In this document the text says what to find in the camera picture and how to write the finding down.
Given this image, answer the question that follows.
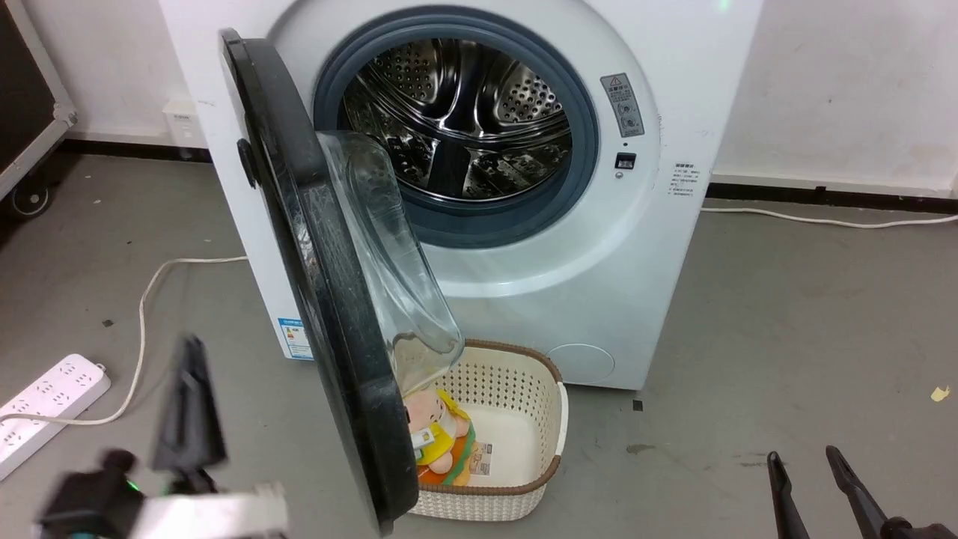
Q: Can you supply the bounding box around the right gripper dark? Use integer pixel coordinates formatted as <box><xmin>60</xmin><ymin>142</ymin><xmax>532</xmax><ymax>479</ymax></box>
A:
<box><xmin>766</xmin><ymin>445</ymin><xmax>958</xmax><ymax>539</ymax></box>

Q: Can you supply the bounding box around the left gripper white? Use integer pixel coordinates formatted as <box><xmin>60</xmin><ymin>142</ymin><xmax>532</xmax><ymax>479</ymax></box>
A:
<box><xmin>131</xmin><ymin>337</ymin><xmax>290</xmax><ymax>539</ymax></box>

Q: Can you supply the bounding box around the black round washing machine door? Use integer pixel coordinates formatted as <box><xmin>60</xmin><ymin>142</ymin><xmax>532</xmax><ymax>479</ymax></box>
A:
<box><xmin>219</xmin><ymin>28</ymin><xmax>466</xmax><ymax>537</ymax></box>

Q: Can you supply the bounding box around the white front-load washing machine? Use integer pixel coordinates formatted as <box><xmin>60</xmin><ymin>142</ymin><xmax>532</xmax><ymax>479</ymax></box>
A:
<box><xmin>157</xmin><ymin>0</ymin><xmax>765</xmax><ymax>392</ymax></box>

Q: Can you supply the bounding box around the grey rubber door gasket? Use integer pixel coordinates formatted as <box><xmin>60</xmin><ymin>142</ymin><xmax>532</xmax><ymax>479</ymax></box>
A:
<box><xmin>312</xmin><ymin>6</ymin><xmax>600</xmax><ymax>249</ymax></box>

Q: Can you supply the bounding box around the blue white energy label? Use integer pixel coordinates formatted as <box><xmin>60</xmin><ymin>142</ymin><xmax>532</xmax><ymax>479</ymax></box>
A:
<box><xmin>278</xmin><ymin>317</ymin><xmax>314</xmax><ymax>362</ymax></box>

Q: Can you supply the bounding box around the white power strip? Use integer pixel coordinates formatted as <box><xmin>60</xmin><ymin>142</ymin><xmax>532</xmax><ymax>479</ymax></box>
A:
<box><xmin>0</xmin><ymin>354</ymin><xmax>112</xmax><ymax>481</ymax></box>

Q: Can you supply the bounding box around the yellow orange plush doll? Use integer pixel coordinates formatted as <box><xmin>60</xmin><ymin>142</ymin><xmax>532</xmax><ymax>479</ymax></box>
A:
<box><xmin>403</xmin><ymin>387</ymin><xmax>478</xmax><ymax>487</ymax></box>

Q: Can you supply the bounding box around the round white filter cover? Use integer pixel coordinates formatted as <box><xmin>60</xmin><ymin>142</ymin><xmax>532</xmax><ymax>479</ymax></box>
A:
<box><xmin>546</xmin><ymin>344</ymin><xmax>616</xmax><ymax>386</ymax></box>

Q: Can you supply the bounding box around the cream woven laundry basket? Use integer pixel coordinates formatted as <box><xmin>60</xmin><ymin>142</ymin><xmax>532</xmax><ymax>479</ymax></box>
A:
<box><xmin>408</xmin><ymin>338</ymin><xmax>570</xmax><ymax>523</ymax></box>

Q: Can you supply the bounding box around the small text instruction sticker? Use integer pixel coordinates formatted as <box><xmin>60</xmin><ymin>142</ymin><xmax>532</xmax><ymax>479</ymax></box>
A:
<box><xmin>668</xmin><ymin>162</ymin><xmax>702</xmax><ymax>198</ymax></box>

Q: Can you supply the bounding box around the black flight case with caster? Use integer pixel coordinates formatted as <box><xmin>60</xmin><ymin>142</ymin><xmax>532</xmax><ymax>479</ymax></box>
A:
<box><xmin>0</xmin><ymin>0</ymin><xmax>78</xmax><ymax>219</ymax></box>

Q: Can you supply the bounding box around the stainless steel washer drum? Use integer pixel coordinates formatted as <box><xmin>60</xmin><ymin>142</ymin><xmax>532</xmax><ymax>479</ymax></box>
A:
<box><xmin>343</xmin><ymin>39</ymin><xmax>573</xmax><ymax>201</ymax></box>

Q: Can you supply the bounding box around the grey warning sticker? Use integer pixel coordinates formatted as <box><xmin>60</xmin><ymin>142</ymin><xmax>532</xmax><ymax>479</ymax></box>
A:
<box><xmin>599</xmin><ymin>73</ymin><xmax>645</xmax><ymax>138</ymax></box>

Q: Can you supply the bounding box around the white power strip cable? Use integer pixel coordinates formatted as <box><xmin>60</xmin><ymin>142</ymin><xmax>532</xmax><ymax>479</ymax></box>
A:
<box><xmin>0</xmin><ymin>256</ymin><xmax>248</xmax><ymax>427</ymax></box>

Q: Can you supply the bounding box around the thin white floor cable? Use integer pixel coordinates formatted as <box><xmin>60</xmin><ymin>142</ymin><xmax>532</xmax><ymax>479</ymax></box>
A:
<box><xmin>701</xmin><ymin>206</ymin><xmax>958</xmax><ymax>229</ymax></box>

